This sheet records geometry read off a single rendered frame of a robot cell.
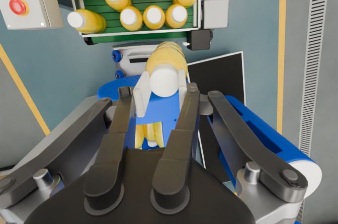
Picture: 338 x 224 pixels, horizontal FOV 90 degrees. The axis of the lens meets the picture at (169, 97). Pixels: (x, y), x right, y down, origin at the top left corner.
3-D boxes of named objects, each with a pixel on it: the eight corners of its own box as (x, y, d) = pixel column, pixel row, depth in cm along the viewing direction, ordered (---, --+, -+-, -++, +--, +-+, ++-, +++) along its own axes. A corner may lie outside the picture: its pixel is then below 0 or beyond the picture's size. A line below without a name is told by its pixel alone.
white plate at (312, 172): (329, 158, 79) (327, 157, 80) (272, 164, 77) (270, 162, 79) (313, 201, 89) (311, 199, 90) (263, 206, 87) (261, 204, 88)
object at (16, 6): (15, 15, 44) (11, 14, 42) (9, -1, 42) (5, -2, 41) (29, 14, 44) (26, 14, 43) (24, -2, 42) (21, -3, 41)
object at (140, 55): (132, 58, 66) (127, 63, 55) (131, 52, 66) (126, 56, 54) (157, 56, 67) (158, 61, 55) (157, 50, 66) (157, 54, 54)
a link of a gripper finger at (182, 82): (178, 87, 16) (186, 87, 16) (178, 68, 22) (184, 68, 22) (180, 116, 17) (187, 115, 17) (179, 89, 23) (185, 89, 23)
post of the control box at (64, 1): (111, 21, 144) (33, 1, 51) (110, 16, 143) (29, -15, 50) (116, 21, 145) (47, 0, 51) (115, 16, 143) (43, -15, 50)
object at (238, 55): (204, 176, 216) (207, 187, 202) (182, 61, 161) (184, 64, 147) (244, 167, 215) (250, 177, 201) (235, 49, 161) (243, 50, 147)
